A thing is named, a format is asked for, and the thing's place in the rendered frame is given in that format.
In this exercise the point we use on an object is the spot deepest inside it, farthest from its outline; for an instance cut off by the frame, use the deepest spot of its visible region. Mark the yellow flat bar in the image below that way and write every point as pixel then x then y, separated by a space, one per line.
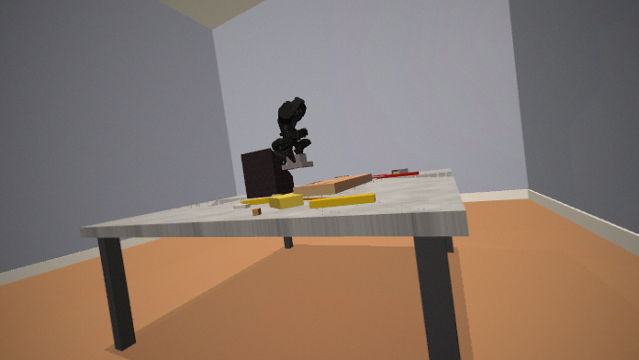
pixel 342 201
pixel 256 201

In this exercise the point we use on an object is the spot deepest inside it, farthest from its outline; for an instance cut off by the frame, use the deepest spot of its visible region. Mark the yellow rectangular block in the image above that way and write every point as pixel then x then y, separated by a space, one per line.
pixel 286 201

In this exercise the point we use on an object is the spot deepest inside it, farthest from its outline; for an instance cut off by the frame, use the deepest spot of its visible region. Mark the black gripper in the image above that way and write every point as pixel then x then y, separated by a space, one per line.
pixel 287 146

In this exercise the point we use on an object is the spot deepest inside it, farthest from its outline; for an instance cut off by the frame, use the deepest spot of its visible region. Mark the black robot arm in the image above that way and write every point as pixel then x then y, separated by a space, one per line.
pixel 288 115

